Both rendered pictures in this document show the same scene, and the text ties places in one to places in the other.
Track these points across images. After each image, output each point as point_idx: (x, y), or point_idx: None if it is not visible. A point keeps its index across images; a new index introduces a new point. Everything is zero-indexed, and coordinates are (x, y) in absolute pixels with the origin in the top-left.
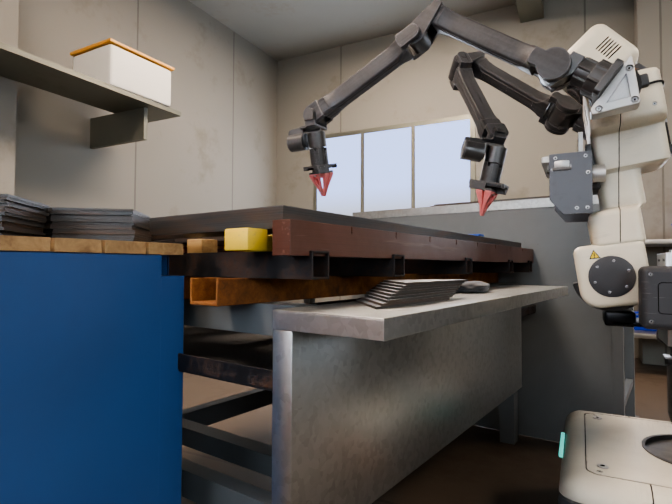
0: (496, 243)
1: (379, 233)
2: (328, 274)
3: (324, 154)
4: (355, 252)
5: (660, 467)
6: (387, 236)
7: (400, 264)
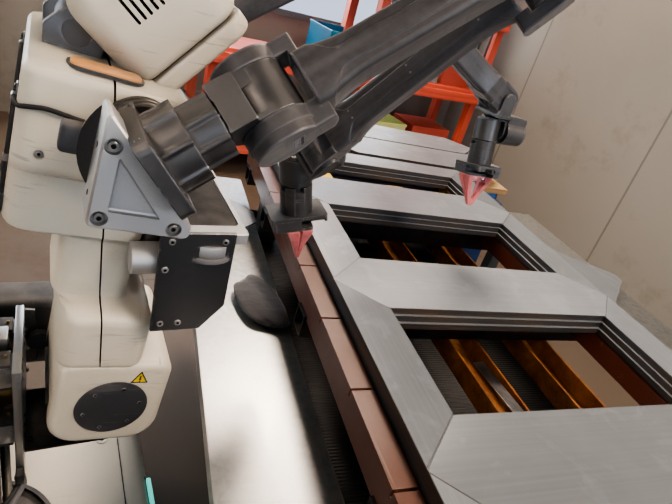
0: (418, 467)
1: (264, 182)
2: (247, 181)
3: (470, 148)
4: (256, 182)
5: (44, 470)
6: (266, 189)
7: (267, 220)
